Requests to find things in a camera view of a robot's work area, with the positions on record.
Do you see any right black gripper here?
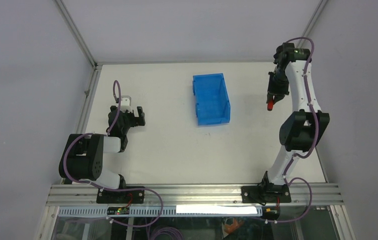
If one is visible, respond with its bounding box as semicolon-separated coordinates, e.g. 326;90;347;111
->
268;69;290;105

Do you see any red handled screwdriver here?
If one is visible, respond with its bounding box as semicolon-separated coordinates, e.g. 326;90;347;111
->
267;98;274;111

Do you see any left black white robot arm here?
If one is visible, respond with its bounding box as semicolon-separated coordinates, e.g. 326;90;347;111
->
58;105;146;203

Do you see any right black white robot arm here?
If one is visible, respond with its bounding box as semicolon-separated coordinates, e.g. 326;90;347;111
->
259;40;330;203

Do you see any blue plastic storage bin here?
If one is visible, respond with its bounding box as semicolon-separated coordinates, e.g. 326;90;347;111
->
192;73;231;126

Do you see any orange object under table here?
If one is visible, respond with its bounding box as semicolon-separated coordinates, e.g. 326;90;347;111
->
222;217;244;235

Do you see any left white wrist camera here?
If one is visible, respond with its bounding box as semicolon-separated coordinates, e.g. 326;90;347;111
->
120;95;133;113

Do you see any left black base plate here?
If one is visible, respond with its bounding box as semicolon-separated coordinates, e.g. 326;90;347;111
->
96;186;145;205

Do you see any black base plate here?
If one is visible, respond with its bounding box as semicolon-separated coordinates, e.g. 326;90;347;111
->
96;186;145;205
241;184;292;205

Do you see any aluminium front rail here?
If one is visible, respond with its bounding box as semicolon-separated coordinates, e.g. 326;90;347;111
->
46;183;345;207

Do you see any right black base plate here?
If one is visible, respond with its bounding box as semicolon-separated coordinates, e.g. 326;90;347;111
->
241;184;292;205

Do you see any white slotted cable duct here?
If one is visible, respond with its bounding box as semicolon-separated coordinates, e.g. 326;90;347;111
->
58;205;262;218

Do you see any coiled purple cable below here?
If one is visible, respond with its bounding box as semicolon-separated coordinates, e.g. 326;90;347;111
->
149;227;184;240

